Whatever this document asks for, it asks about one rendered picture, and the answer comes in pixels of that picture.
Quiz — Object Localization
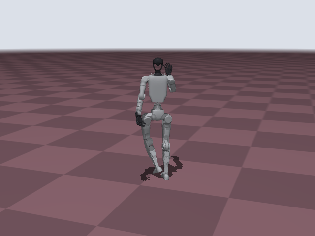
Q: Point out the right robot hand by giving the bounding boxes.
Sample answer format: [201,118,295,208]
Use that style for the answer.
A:
[163,63,172,76]

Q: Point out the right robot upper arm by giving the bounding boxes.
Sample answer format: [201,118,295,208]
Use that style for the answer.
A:
[167,75,176,92]

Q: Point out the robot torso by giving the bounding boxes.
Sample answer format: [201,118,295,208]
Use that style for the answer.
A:
[148,74,168,121]

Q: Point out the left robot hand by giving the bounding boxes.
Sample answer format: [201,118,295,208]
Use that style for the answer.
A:
[135,111,146,127]

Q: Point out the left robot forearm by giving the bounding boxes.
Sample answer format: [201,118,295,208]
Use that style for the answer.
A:
[136,95,143,115]

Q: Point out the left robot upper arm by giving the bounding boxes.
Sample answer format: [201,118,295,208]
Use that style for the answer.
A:
[139,76,149,100]

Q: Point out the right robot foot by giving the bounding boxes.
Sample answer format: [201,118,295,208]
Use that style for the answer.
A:
[161,172,169,180]

